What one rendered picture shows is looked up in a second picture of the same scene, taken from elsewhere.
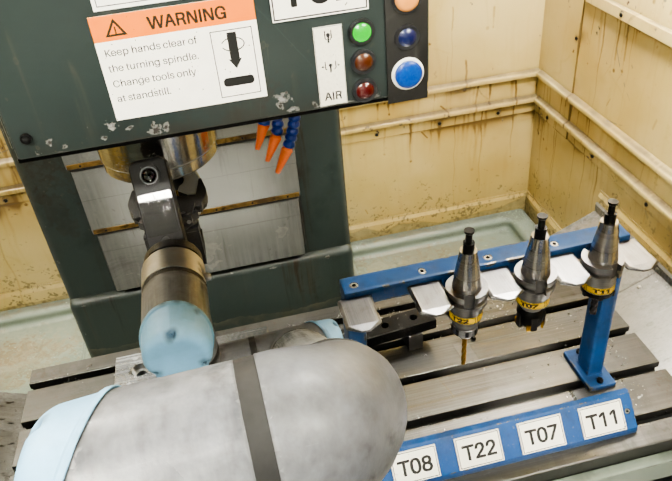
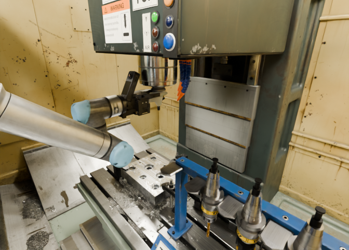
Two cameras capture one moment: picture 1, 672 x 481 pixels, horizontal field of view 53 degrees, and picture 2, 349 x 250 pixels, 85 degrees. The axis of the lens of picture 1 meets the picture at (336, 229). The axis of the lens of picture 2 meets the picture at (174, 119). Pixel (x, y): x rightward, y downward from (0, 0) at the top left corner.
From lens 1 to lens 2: 0.71 m
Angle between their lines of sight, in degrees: 50
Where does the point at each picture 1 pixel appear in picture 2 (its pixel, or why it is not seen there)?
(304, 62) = (140, 29)
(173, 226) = (126, 93)
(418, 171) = (338, 187)
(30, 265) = not seen: hidden behind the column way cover
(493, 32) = not seen: outside the picture
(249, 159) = (232, 124)
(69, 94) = (99, 31)
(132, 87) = (108, 31)
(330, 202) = (260, 160)
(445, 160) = not seen: outside the picture
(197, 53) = (118, 21)
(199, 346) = (76, 113)
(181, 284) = (98, 100)
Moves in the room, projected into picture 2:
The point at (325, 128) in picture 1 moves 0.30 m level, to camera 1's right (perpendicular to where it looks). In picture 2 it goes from (268, 128) to (340, 153)
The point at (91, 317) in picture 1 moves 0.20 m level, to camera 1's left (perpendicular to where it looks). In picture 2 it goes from (179, 150) to (165, 140)
